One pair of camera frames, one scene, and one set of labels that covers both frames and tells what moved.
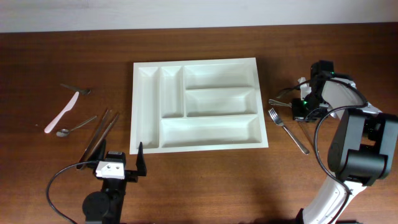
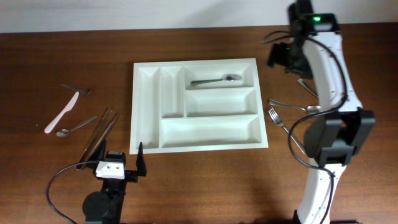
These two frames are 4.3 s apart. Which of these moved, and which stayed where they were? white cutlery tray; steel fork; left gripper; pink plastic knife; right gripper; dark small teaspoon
Moved: right gripper; steel fork
Stayed: dark small teaspoon; pink plastic knife; left gripper; white cutlery tray
